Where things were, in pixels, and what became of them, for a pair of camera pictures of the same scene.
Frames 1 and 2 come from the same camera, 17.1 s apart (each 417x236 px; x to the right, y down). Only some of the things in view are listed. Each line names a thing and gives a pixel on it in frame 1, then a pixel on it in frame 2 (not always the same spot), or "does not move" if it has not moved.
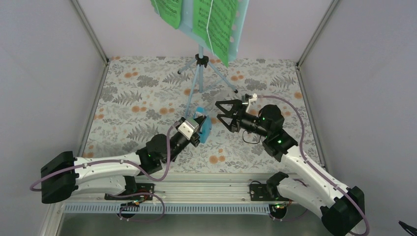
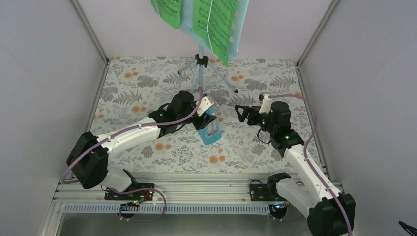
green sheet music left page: (169, 11) does not move
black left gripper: (194, 140) → (203, 122)
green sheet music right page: (213, 20) does not move
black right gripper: (237, 107) → (253, 111)
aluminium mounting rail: (192, 188) does not move
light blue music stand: (186, 27) does not move
